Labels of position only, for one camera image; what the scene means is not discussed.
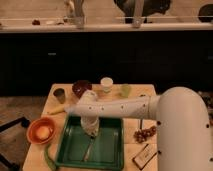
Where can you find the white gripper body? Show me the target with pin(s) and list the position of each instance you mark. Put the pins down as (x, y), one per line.
(90, 125)

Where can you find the silver metal fork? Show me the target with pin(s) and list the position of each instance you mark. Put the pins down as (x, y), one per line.
(87, 153)

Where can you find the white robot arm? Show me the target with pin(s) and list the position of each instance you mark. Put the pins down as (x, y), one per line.
(184, 140)

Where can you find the green plastic tray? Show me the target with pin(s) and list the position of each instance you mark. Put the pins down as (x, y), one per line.
(107, 152)

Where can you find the dark maroon bowl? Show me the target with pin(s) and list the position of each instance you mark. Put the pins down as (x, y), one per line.
(80, 86)

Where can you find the grey metal cup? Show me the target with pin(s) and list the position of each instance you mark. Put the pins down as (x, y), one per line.
(59, 94)

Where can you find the white cup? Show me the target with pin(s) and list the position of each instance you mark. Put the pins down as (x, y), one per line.
(106, 84)

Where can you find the orange bowl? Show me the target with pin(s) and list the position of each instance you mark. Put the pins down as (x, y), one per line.
(31, 131)

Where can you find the yellow lemon in bowl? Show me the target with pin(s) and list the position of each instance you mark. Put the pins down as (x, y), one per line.
(43, 132)

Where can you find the light green cup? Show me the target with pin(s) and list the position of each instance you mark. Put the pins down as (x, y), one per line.
(125, 90)

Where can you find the wooden table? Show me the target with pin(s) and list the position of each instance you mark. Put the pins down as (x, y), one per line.
(35, 157)

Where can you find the bunch of red grapes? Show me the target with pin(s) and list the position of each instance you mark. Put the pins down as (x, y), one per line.
(143, 135)

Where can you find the small dark box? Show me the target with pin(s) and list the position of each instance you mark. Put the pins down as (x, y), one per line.
(144, 156)

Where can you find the dark cabinet counter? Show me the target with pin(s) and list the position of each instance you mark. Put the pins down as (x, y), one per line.
(31, 61)

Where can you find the black chair frame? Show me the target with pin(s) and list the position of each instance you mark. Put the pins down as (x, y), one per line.
(24, 123)

